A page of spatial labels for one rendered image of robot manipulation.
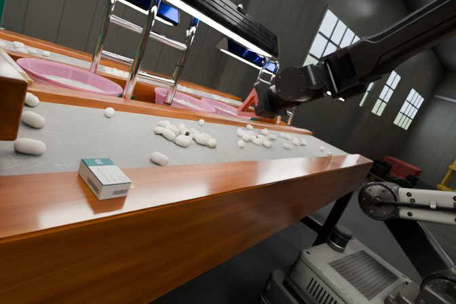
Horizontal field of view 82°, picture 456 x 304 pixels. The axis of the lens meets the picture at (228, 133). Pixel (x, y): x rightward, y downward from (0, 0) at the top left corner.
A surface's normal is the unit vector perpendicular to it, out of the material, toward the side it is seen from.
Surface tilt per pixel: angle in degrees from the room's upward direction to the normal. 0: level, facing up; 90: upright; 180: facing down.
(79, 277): 90
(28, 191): 0
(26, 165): 0
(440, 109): 90
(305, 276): 90
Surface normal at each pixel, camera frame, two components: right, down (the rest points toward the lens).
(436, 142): -0.73, -0.14
